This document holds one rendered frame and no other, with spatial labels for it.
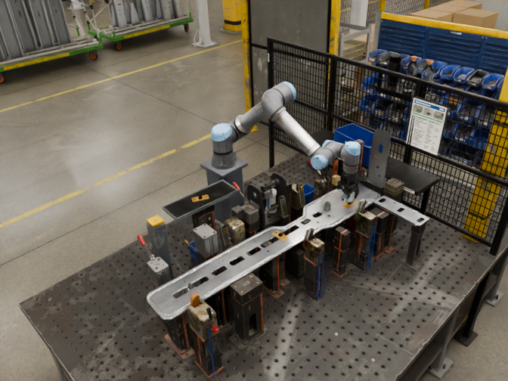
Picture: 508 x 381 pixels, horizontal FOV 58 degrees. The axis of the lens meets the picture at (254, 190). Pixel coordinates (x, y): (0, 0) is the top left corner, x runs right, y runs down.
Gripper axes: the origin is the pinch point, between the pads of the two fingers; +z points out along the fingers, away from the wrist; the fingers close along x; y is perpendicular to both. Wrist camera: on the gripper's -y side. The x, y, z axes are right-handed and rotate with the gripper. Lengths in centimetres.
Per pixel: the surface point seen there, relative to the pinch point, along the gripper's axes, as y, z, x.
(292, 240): 43.9, 2.0, 1.6
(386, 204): -14.3, 1.9, 13.5
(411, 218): -13.2, 1.9, 29.9
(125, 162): 4, 102, -305
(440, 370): -21, 101, 62
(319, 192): 2.3, 3.3, -20.3
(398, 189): -26.5, -1.6, 11.9
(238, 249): 68, 2, -11
